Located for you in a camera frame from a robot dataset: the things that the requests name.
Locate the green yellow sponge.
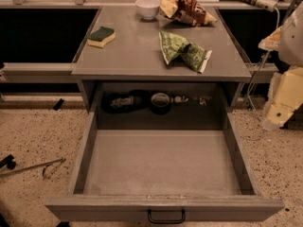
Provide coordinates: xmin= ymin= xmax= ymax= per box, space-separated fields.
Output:
xmin=87 ymin=26 xmax=116 ymax=48

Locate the open grey top drawer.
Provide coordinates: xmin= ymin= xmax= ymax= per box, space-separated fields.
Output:
xmin=45 ymin=82 xmax=286 ymax=223

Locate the black bundle under cabinet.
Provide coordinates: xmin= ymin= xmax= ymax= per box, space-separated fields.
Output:
xmin=101 ymin=90 xmax=151 ymax=114

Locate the black tape roll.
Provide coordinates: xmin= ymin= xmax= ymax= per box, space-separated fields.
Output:
xmin=150 ymin=93 xmax=170 ymax=114

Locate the green jalapeno chip bag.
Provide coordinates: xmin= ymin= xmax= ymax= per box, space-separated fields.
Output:
xmin=159 ymin=31 xmax=212 ymax=74

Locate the metal rod on floor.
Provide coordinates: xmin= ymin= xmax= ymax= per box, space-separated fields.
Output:
xmin=0 ymin=158 xmax=66 ymax=179

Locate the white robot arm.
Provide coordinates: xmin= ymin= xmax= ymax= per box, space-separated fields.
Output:
xmin=258 ymin=2 xmax=303 ymax=131

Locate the white ceramic bowl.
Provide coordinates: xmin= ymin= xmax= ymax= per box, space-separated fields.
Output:
xmin=135 ymin=0 xmax=160 ymax=20

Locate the black drawer handle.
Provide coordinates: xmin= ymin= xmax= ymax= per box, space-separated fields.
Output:
xmin=148 ymin=210 xmax=186 ymax=224

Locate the brown yellow chip bag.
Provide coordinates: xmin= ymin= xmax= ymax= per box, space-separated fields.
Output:
xmin=160 ymin=0 xmax=217 ymax=26

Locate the black object on floor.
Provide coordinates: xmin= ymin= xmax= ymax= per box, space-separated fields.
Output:
xmin=0 ymin=154 xmax=16 ymax=169

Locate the white cable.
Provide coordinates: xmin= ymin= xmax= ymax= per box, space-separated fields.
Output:
xmin=244 ymin=7 xmax=282 ymax=125

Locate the small black block on floor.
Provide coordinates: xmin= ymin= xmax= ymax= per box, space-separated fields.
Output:
xmin=53 ymin=98 xmax=64 ymax=111

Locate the grey metal drawer cabinet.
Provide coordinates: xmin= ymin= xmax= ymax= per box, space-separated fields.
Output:
xmin=72 ymin=4 xmax=251 ymax=109

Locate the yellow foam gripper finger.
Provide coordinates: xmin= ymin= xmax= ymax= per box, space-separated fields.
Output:
xmin=258 ymin=26 xmax=282 ymax=51
xmin=261 ymin=67 xmax=303 ymax=131

